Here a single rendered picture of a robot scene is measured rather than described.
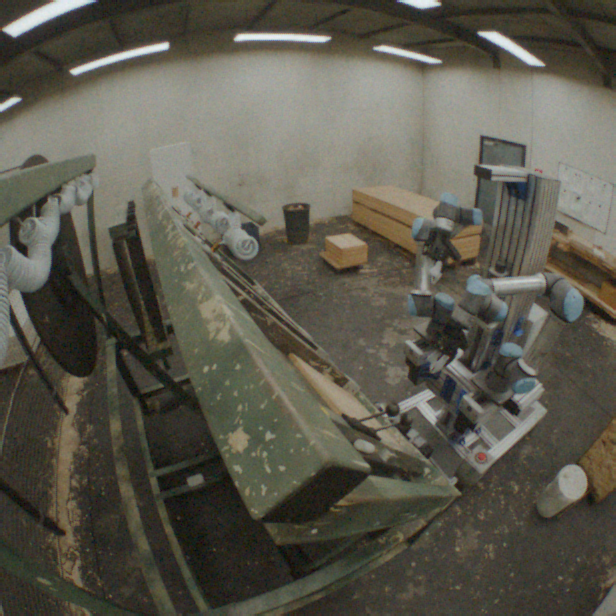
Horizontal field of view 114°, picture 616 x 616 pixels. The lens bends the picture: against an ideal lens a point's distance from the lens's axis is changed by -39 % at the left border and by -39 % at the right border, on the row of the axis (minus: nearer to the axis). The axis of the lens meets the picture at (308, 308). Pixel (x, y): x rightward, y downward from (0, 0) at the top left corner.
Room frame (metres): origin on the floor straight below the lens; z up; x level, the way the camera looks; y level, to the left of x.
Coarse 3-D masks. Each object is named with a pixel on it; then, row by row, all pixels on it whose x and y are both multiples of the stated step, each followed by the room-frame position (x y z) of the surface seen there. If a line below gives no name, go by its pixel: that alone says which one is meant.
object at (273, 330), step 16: (240, 224) 0.92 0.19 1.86; (224, 240) 0.90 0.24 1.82; (208, 256) 0.84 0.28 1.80; (256, 304) 0.93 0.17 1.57; (256, 320) 0.89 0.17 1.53; (272, 320) 0.92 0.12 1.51; (272, 336) 0.91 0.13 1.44; (288, 336) 0.94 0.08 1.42; (288, 352) 0.94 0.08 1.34; (304, 352) 0.97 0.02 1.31; (320, 368) 1.00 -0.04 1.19; (336, 368) 1.09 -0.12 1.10; (336, 384) 1.04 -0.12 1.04; (352, 384) 1.09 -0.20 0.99
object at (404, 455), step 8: (328, 416) 0.43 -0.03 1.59; (336, 416) 0.47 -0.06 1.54; (336, 424) 0.44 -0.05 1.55; (344, 424) 0.45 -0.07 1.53; (344, 432) 0.45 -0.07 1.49; (352, 432) 0.46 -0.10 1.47; (360, 432) 0.48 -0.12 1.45; (352, 440) 0.46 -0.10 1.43; (368, 440) 0.49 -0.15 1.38; (376, 440) 0.51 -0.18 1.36; (384, 440) 0.56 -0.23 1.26; (376, 448) 0.51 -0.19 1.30; (392, 448) 0.55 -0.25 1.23; (400, 448) 0.61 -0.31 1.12; (400, 456) 0.58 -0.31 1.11; (408, 456) 0.60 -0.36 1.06; (416, 456) 0.66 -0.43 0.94; (416, 464) 0.65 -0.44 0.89
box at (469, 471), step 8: (480, 448) 0.64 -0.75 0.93; (472, 456) 0.61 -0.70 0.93; (488, 456) 0.59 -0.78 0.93; (464, 464) 0.60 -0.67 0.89; (472, 464) 0.57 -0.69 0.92; (480, 464) 0.56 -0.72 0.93; (488, 464) 0.55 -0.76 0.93; (456, 472) 0.61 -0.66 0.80; (464, 472) 0.58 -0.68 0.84; (472, 472) 0.55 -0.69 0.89; (480, 472) 0.52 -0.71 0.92; (464, 480) 0.55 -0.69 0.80; (472, 480) 0.52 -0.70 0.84
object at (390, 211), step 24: (360, 192) 6.01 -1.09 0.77; (384, 192) 5.99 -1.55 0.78; (408, 192) 6.06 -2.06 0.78; (360, 216) 5.99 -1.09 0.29; (384, 216) 5.31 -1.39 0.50; (408, 216) 4.72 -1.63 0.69; (432, 216) 4.47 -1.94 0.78; (384, 240) 5.30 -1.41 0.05; (408, 240) 4.66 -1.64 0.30; (456, 240) 4.19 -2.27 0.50; (456, 264) 4.22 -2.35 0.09
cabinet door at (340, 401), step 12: (300, 360) 0.92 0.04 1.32; (312, 372) 0.89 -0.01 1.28; (312, 384) 0.76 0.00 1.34; (324, 384) 0.85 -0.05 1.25; (324, 396) 0.70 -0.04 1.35; (336, 396) 0.80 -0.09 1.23; (348, 396) 0.98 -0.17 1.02; (336, 408) 0.65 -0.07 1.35; (348, 408) 0.76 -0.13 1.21; (360, 408) 0.93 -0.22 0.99; (372, 420) 0.86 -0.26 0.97; (384, 432) 0.80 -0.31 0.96
